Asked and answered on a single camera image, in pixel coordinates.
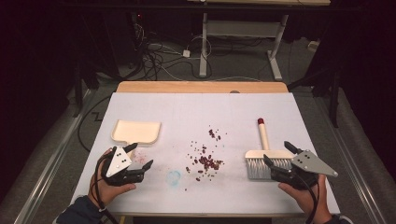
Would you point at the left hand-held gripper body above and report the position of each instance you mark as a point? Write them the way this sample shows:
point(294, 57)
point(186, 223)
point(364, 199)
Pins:
point(119, 161)

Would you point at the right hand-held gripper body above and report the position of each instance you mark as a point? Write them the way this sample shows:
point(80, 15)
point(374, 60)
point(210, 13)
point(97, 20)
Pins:
point(306, 163)

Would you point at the cream plastic dustpan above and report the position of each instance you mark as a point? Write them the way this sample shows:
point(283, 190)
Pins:
point(137, 131)

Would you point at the cream hand brush red tip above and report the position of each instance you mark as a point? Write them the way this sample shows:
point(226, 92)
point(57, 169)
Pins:
point(264, 140)

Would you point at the person's left hand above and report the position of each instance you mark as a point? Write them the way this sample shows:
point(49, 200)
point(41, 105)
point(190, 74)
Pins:
point(104, 192)

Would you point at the person's right hand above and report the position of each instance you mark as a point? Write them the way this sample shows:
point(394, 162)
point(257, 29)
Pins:
point(302, 198)

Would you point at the white table mat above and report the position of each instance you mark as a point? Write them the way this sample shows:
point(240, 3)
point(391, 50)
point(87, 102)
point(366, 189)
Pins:
point(193, 112)

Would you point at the black metal stand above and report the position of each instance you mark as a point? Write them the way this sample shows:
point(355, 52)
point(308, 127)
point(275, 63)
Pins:
point(77, 90)

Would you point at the wooden table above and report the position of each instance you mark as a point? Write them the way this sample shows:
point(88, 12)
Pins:
point(202, 86)

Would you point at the white power strip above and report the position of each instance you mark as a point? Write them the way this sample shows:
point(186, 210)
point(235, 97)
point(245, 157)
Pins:
point(313, 45)

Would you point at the white power adapter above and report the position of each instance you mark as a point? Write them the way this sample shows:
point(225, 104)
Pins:
point(186, 53)

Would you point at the aluminium floor rail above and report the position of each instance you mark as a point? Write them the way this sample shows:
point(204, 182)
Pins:
point(49, 168)
point(351, 161)

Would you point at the white metal desk frame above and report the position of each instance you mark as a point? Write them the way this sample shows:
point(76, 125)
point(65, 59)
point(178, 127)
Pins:
point(243, 28)

